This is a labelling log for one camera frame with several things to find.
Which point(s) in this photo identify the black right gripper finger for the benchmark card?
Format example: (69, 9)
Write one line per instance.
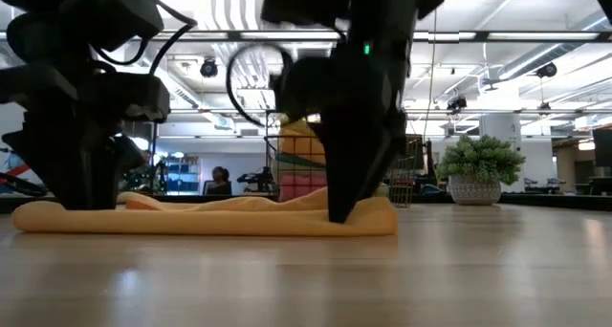
(349, 174)
(396, 138)

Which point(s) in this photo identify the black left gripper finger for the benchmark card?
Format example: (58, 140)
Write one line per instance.
(81, 174)
(129, 152)

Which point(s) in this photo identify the pink microfiber towel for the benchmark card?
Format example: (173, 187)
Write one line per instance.
(301, 186)

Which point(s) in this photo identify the orange microfiber towel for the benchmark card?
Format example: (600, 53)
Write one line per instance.
(215, 219)
(301, 147)

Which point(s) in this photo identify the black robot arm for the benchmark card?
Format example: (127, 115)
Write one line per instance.
(255, 178)

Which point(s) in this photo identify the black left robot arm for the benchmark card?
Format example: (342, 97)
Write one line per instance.
(95, 11)

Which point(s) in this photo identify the black monitor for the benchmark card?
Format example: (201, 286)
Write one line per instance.
(417, 150)
(603, 147)

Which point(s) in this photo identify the black metal rack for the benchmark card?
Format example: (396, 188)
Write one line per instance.
(155, 128)

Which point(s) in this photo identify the blue lit shelf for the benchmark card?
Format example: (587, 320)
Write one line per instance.
(184, 171)

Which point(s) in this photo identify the lit computer monitor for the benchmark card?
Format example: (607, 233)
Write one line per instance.
(12, 162)

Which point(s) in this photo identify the black ceiling spotlight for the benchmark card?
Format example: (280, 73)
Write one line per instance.
(545, 70)
(209, 68)
(456, 102)

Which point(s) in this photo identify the potted green succulent plant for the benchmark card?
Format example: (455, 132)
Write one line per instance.
(480, 159)

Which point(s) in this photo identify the person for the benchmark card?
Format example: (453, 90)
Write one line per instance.
(219, 180)

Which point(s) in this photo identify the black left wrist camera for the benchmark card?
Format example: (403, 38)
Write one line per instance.
(129, 97)

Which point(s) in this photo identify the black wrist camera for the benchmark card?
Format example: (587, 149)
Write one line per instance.
(129, 97)
(301, 90)

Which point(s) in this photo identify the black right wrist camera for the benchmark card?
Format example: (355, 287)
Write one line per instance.
(301, 90)

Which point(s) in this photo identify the black overhead light rail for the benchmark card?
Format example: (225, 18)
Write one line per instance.
(480, 35)

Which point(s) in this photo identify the black aluminium table frame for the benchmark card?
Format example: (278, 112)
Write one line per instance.
(550, 202)

